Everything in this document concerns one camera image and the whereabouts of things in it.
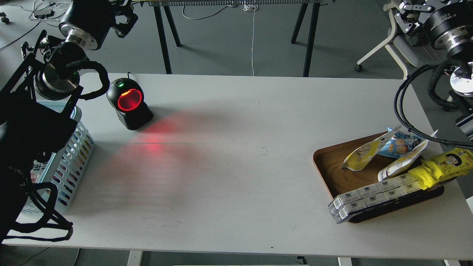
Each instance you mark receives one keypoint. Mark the silver boxed snack row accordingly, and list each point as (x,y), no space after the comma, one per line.
(372,197)

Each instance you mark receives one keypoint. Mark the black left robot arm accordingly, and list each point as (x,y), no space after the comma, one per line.
(36,107)

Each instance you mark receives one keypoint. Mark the red white snack bag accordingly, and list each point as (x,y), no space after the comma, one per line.
(37,171)

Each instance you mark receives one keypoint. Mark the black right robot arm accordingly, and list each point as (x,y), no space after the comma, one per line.
(447,25)

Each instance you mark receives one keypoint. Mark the wooden oval tray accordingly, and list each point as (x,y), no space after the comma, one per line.
(328,162)

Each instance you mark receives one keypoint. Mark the black barcode scanner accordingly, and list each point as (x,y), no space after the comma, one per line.
(127,97)

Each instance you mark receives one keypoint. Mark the grey office chair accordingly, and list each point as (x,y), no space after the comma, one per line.
(398,47)

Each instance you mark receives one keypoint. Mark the blue snack bag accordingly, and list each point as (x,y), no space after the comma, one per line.
(400,144)

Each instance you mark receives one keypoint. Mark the light blue plastic basket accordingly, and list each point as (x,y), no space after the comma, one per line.
(66,169)

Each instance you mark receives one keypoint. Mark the yellow snack package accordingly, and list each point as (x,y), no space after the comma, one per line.
(443,167)

